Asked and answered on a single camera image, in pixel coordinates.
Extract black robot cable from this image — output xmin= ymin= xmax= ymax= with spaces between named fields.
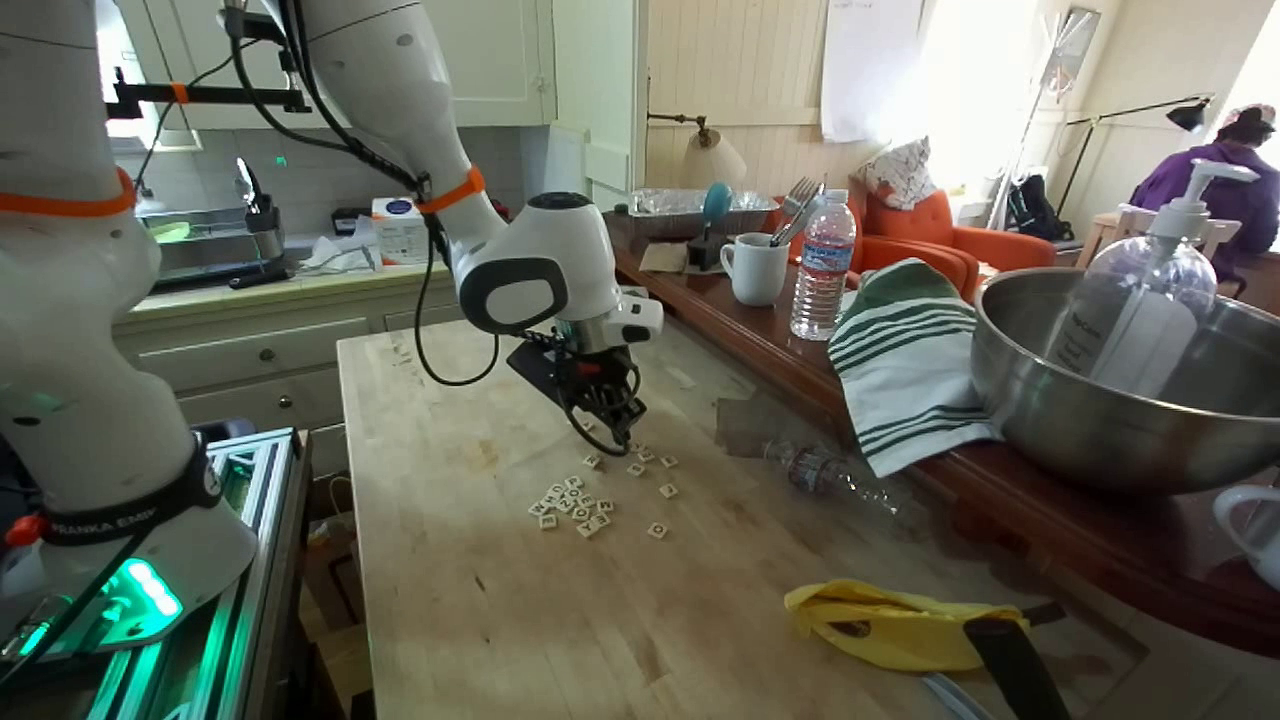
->
xmin=216 ymin=0 xmax=512 ymax=393

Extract dark brown wooden table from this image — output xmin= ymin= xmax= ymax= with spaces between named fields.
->
xmin=636 ymin=254 xmax=1280 ymax=665

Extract black floor lamp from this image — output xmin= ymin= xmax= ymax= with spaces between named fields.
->
xmin=1049 ymin=89 xmax=1214 ymax=225

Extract white ceramic mug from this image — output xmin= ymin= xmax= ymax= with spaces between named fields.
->
xmin=714 ymin=229 xmax=794 ymax=313
xmin=1207 ymin=478 xmax=1280 ymax=593

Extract cream shade table lamp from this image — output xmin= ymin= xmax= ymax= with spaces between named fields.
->
xmin=644 ymin=109 xmax=750 ymax=190

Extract orange sofa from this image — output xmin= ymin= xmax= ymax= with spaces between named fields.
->
xmin=844 ymin=174 xmax=1064 ymax=305

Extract white hanging paper sheet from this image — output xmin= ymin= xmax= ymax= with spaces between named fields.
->
xmin=816 ymin=0 xmax=931 ymax=148

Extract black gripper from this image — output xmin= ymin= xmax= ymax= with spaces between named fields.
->
xmin=554 ymin=348 xmax=649 ymax=454

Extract black block stand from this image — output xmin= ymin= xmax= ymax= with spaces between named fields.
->
xmin=685 ymin=217 xmax=726 ymax=281

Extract black mount rod orange ties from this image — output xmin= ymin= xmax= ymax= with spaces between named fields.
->
xmin=106 ymin=70 xmax=320 ymax=120

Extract black handle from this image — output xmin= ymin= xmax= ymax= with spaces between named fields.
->
xmin=959 ymin=602 xmax=1080 ymax=720

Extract stainless steel mixing bowl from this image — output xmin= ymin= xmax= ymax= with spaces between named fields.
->
xmin=967 ymin=262 xmax=1280 ymax=501

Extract black backpack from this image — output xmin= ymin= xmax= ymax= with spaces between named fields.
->
xmin=1002 ymin=170 xmax=1073 ymax=249

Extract clear pump sanitizer bottle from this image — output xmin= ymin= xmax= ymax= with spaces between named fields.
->
xmin=1039 ymin=150 xmax=1265 ymax=401

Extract aluminium rail frame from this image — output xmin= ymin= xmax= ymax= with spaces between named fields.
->
xmin=0 ymin=419 xmax=320 ymax=720

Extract patterned cushion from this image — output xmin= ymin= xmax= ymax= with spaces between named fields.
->
xmin=860 ymin=131 xmax=939 ymax=213

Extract green striped white towel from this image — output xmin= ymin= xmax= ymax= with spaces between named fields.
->
xmin=824 ymin=251 xmax=1008 ymax=484

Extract clear plastic water bottle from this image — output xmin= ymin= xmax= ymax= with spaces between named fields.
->
xmin=785 ymin=185 xmax=863 ymax=348

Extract yellow banana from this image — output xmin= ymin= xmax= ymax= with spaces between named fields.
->
xmin=779 ymin=570 xmax=1039 ymax=680

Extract white drawer cabinet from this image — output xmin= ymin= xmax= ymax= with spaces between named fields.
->
xmin=112 ymin=254 xmax=488 ymax=435

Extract white roll blue label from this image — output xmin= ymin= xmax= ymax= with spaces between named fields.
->
xmin=368 ymin=190 xmax=428 ymax=262

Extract crumpled clear plastic wrap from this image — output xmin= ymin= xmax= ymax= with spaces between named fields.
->
xmin=776 ymin=438 xmax=902 ymax=520

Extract person in purple shirt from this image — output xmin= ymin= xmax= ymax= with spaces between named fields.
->
xmin=1124 ymin=101 xmax=1280 ymax=289

